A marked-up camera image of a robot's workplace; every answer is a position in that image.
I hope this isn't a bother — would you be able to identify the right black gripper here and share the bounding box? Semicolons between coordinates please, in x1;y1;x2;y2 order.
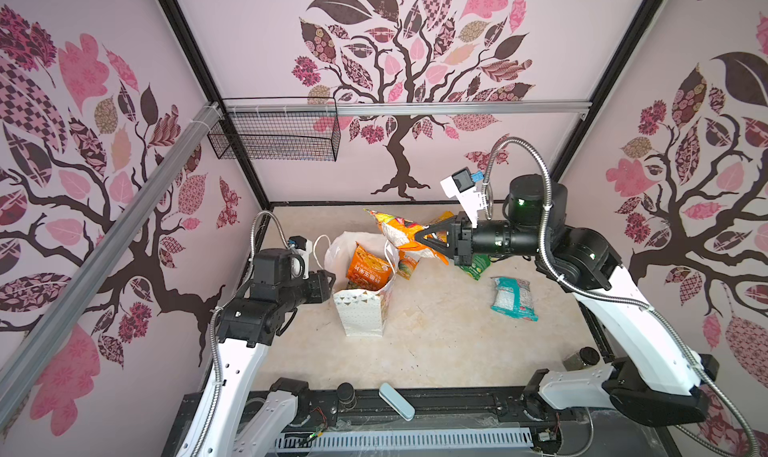
414;210;542;268

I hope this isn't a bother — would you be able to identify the orange white snack packet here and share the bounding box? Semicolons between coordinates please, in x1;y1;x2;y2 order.
397;251;420;280

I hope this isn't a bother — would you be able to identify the small spice jar black lid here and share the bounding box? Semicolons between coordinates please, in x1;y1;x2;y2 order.
563;346;602;371

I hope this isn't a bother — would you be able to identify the white slotted cable duct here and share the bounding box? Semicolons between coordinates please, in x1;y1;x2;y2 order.
267;428;534;455

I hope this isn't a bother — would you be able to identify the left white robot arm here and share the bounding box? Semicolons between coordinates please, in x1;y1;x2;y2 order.
176;248;335;456

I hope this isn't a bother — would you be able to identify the aluminium rail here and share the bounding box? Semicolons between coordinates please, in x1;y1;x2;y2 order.
225;100;592;117
1;102;222;425

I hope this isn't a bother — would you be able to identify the pink Fox's candy bag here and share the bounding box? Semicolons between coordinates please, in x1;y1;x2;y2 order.
366;209;430;258

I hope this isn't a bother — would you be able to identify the light blue remote-like device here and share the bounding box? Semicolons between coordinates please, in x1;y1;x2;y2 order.
378;383;416;422

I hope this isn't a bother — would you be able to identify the black knob on base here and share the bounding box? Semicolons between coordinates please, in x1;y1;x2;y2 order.
336;382;357;412

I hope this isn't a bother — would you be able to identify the black wire basket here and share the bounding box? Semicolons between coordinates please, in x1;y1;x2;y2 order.
208;97;341;162

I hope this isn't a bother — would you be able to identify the teal white snack packet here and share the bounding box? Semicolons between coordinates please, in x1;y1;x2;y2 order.
491;277;538;322

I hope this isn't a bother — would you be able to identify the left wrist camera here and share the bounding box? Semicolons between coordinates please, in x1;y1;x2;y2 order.
288;236;314;279

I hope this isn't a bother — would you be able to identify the green snack packet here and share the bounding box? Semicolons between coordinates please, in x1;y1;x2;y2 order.
460;254;492;281

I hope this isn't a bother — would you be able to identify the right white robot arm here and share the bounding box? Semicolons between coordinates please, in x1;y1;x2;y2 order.
415;169;719;427

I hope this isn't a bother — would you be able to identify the back aluminium rail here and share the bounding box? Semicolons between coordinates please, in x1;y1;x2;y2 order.
225;100;592;117

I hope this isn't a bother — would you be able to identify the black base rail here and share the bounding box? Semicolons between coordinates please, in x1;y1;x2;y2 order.
268;386;680;456

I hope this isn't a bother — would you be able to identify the white paper gift bag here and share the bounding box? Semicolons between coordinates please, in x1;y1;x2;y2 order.
315;232;399;337

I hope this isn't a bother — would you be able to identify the yellow corn snack bag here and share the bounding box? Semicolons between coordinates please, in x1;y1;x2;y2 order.
429;211;455;225

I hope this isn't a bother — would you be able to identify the orange chestnut snack bag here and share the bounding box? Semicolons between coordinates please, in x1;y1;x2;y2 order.
346;244;393;291

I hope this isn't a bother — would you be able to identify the left aluminium rail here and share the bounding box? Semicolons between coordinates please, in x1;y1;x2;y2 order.
1;102;222;425

